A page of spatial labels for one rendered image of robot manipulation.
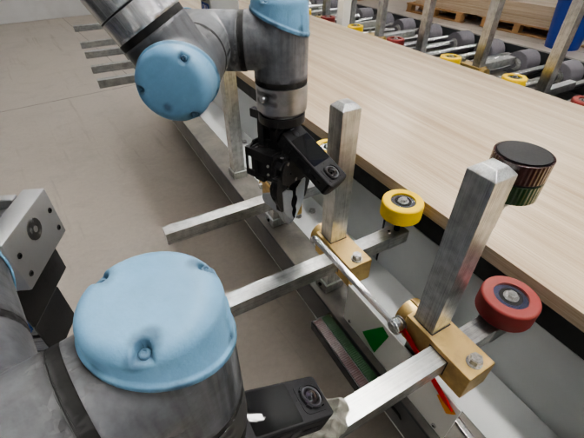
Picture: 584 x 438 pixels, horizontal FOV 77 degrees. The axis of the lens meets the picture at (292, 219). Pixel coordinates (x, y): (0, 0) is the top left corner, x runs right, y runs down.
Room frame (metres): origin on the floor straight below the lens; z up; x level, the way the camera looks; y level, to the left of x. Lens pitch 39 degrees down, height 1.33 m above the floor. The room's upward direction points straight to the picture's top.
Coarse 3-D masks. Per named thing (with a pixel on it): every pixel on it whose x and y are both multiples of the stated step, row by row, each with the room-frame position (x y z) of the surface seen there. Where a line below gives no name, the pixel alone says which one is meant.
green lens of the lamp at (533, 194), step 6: (540, 186) 0.32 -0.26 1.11; (510, 192) 0.32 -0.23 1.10; (516, 192) 0.32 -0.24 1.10; (522, 192) 0.31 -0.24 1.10; (528, 192) 0.31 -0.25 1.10; (534, 192) 0.31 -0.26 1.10; (540, 192) 0.32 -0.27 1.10; (510, 198) 0.32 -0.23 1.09; (516, 198) 0.31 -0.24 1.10; (522, 198) 0.31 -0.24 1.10; (528, 198) 0.31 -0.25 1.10; (534, 198) 0.32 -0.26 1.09; (510, 204) 0.32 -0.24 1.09; (516, 204) 0.31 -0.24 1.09; (522, 204) 0.31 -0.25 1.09; (528, 204) 0.31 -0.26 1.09
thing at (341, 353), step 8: (320, 320) 0.44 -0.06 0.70; (320, 328) 0.42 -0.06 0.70; (328, 336) 0.40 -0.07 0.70; (336, 344) 0.38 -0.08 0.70; (336, 352) 0.37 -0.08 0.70; (344, 352) 0.37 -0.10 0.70; (344, 360) 0.35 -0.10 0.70; (352, 368) 0.34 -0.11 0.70; (352, 376) 0.32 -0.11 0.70; (360, 376) 0.32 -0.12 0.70; (360, 384) 0.31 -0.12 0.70
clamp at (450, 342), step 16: (416, 304) 0.35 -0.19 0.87; (416, 320) 0.32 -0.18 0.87; (416, 336) 0.31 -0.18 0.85; (432, 336) 0.29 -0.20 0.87; (448, 336) 0.29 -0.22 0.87; (464, 336) 0.29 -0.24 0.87; (448, 352) 0.27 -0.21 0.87; (464, 352) 0.27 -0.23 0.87; (480, 352) 0.27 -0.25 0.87; (448, 368) 0.25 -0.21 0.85; (464, 368) 0.25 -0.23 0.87; (448, 384) 0.25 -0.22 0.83; (464, 384) 0.23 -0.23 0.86
